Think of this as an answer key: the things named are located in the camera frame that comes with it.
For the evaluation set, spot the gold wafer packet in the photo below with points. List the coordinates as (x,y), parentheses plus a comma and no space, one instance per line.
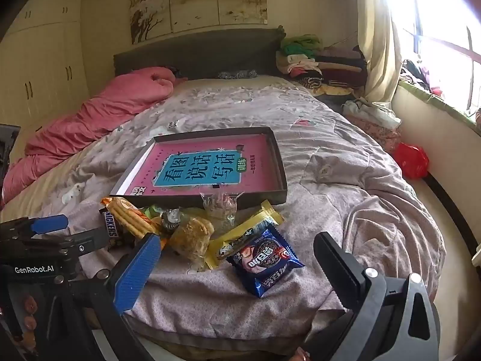
(268,214)

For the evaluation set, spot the white cloth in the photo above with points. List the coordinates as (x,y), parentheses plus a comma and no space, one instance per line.
(372,111)

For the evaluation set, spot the blue cookie packet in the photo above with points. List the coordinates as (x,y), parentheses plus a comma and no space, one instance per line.
(266,263)

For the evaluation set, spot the stack of folded clothes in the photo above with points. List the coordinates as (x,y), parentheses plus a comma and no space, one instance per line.
(323,67)

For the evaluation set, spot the window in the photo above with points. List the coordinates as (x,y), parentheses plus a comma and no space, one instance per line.
(443,18)

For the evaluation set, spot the person's left hand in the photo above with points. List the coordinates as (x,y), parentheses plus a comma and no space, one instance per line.
(29,314)

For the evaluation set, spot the printed mauve quilt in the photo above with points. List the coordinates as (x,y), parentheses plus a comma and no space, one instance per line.
(338,180)

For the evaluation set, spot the cream wardrobe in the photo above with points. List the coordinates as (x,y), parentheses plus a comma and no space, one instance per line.
(45,64)

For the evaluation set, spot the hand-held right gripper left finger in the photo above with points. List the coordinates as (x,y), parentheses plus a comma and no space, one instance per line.
(137,274)

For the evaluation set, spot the dark box lid pink book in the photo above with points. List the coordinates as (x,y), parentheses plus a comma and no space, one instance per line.
(280,176)

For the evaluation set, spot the red plastic bag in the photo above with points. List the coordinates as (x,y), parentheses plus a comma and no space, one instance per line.
(411,160)

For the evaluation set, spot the clothes pile on windowsill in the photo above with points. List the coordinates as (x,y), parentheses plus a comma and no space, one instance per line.
(421,75)

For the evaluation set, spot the orange biscuit packet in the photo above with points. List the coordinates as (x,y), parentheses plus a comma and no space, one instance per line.
(129,216)

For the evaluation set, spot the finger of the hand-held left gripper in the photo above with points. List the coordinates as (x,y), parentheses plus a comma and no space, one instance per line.
(90,238)
(49,223)

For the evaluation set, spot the brown chocolate bar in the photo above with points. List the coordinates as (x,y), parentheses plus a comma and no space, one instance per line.
(112,223)

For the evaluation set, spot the tree wall painting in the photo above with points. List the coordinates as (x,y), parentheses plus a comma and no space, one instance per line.
(195,0)

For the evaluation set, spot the small clear cake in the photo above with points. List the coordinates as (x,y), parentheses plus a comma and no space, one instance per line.
(220,210)

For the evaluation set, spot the black foil packet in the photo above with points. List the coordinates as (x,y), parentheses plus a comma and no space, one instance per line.
(170,222)

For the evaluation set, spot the cream curtain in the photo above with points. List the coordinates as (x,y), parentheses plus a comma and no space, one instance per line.
(375,45)

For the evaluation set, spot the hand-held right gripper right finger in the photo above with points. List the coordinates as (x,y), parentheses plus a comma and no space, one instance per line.
(338,263)

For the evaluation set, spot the pink duvet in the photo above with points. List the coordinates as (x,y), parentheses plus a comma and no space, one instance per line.
(94,120)

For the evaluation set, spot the yellow pastry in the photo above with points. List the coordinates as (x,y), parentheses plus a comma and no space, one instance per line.
(191,235)

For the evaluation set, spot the green windowsill cloth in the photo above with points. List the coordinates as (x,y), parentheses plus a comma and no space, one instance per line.
(432,101)

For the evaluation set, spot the grey bed headboard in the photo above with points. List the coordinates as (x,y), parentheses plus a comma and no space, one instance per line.
(210,50)

